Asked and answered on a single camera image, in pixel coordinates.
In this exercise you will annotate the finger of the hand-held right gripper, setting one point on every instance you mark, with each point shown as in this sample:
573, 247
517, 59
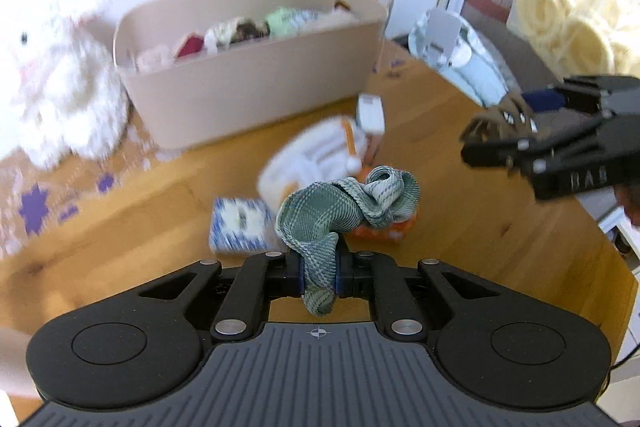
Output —
525, 152
545, 99

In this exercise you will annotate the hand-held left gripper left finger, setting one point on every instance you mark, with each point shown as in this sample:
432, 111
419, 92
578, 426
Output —
292, 277

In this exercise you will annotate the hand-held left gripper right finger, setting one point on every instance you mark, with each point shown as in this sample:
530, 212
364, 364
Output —
350, 277

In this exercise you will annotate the brown claw hair clip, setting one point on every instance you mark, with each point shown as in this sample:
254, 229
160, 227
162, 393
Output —
505, 112

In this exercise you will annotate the green plaid scrunchie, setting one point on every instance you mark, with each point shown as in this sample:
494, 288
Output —
310, 217

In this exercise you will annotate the beige storage basket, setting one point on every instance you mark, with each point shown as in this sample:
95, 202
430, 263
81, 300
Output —
250, 92

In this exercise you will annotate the wooden desktop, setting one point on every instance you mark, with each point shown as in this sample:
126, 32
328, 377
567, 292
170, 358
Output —
150, 217

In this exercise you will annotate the blue white small packet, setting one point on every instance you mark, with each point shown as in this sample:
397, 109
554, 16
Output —
240, 224

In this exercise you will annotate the yellow rolled towels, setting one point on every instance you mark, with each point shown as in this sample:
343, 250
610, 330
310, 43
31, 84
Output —
575, 22

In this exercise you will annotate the grey phone stand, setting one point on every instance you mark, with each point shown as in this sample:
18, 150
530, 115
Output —
445, 37

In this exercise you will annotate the white duck plush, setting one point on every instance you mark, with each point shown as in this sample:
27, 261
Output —
310, 157

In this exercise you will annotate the purple floral table mat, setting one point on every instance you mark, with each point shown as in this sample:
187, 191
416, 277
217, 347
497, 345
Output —
35, 207

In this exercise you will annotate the white plush bunny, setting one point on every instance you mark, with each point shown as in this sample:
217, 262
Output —
65, 82

